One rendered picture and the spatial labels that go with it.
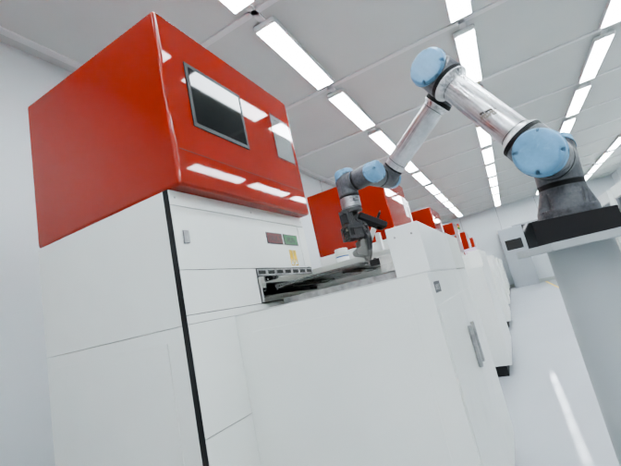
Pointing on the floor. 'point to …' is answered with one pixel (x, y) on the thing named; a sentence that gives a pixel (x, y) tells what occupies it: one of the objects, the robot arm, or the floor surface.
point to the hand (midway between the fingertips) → (370, 260)
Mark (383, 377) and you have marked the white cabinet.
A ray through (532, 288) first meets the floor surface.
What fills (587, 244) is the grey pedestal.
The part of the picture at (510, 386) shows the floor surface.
